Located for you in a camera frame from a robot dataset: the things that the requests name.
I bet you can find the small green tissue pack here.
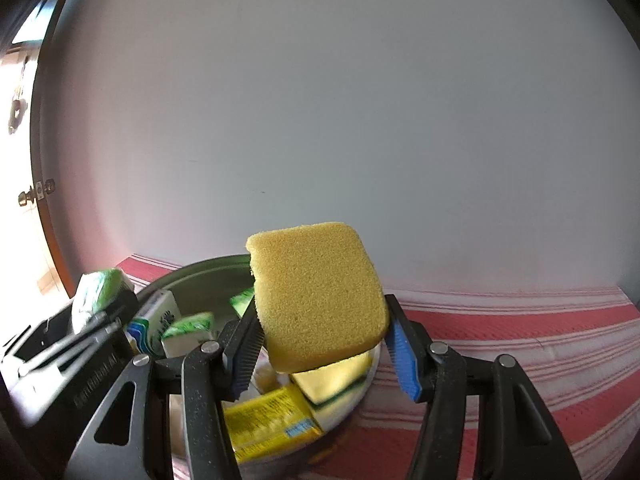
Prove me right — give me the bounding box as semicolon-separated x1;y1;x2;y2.
160;312;216;358

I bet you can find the yellow snack packet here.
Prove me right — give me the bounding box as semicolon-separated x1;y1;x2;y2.
224;384;323;464

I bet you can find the large green tissue pack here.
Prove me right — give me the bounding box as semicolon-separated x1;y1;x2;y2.
229;286;255;318

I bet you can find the yellow sponge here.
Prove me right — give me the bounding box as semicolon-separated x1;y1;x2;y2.
290;351;373;405
245;222;390;374

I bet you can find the red white striped cloth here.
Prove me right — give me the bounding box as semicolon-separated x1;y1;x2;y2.
114;252;640;480

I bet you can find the round metal tin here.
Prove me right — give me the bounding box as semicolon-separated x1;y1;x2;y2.
120;254;388;479

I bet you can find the brown wooden door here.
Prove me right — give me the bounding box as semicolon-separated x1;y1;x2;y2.
29;0;74;296

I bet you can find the metal door handle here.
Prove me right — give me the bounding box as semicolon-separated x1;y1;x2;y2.
17;179;56;207

